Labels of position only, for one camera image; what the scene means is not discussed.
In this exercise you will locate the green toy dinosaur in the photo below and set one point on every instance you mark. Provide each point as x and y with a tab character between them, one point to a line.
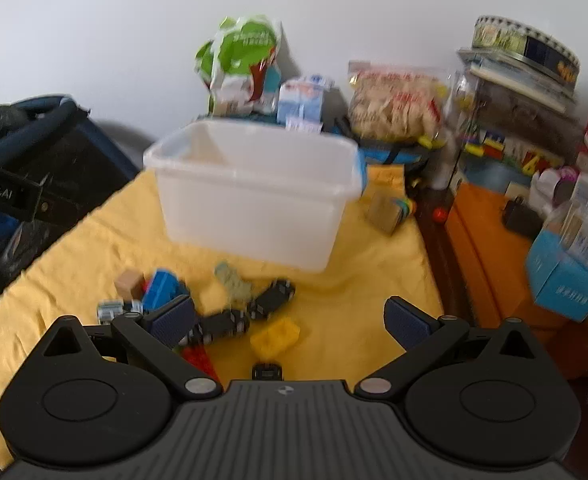
234	285

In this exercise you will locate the yellow toy brick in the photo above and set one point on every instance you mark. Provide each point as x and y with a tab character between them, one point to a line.
274	337

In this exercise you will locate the small red brick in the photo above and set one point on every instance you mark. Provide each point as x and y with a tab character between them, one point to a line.
147	290

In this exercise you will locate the colourful block toy set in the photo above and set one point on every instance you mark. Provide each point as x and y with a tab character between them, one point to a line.
493	147

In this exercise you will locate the green and white bag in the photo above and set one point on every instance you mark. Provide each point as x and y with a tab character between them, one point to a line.
239	55

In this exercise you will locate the round printed tin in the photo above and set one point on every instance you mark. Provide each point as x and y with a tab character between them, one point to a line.
523	40

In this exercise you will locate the blue carton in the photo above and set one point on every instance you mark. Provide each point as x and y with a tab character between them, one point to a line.
563	277

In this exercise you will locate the blue toy brick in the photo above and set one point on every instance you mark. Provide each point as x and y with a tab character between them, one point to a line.
163	287

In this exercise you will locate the black mesh hamper blue rim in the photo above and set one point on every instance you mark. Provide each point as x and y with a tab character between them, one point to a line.
79	155

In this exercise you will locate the orange box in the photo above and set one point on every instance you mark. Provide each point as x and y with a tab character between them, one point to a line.
483	260

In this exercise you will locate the brown wooden block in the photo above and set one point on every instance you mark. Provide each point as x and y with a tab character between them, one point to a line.
381	215

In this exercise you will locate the white sachet pack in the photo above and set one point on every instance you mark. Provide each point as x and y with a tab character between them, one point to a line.
303	124

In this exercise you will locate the small black toy car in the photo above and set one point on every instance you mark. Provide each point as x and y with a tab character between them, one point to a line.
267	372

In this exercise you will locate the translucent plastic container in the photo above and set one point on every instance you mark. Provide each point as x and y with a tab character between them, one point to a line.
254	200

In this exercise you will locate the light blue tissue pack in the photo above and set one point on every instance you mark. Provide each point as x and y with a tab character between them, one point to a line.
301	102

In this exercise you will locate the black power adapter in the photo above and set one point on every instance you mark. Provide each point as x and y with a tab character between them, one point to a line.
521	219

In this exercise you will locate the clear bag of crackers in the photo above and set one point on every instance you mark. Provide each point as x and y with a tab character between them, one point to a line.
398	105

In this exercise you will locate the white jar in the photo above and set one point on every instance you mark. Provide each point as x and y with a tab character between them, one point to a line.
548	187

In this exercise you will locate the yellow cloth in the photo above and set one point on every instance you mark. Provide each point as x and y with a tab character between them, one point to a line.
349	310

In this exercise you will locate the long red toy brick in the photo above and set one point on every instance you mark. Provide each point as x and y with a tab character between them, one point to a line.
201	360

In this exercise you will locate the rainbow wooden toy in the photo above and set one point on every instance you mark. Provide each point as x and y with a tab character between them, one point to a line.
406	207

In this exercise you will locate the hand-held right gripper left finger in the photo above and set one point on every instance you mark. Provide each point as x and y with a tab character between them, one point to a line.
174	321

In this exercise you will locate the white blue packet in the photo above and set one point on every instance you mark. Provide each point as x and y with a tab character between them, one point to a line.
272	87

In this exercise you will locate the small white wipes packet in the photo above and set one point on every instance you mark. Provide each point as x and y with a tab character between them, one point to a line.
319	82

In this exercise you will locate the blue and black bag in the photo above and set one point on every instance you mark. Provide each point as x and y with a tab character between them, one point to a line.
388	152

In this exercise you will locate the clear case brown contents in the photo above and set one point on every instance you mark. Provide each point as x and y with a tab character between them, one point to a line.
518	110

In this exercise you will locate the silver toy car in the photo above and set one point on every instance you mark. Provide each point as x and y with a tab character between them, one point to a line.
114	311

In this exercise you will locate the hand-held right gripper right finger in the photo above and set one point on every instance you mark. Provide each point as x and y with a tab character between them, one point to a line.
406	321

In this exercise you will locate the pale wooden block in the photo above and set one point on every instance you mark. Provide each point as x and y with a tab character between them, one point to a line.
128	284

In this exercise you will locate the blue patterned box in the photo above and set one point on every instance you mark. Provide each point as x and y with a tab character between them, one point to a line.
488	177

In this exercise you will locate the small red ball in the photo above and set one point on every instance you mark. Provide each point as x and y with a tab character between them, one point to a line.
440	214

